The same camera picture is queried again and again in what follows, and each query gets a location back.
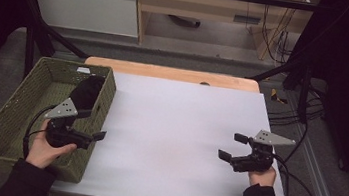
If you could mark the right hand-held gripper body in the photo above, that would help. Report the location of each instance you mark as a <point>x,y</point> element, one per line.
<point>261,155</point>

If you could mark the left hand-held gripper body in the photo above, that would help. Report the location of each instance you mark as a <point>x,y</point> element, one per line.
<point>67,110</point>

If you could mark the black cloth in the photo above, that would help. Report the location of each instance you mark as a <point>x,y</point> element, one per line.
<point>87,92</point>

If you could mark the green woven basket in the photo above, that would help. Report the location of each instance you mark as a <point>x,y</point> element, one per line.
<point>8,124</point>

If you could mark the person's right hand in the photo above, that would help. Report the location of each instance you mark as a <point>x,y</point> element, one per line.
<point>263,178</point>

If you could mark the person's left hand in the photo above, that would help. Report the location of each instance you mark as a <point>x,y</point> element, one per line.
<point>43,152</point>

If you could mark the white basket label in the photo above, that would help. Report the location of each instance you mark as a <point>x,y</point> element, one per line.
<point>84,70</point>

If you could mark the yellow black tape piece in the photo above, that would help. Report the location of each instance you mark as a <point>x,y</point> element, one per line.
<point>276,96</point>

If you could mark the white table mat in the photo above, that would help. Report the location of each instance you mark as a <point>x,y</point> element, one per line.
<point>164,137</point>

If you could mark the wooden desk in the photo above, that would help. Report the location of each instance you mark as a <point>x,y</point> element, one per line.
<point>190,4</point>

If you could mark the aluminium rail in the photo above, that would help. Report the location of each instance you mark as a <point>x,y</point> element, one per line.
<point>320,183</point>

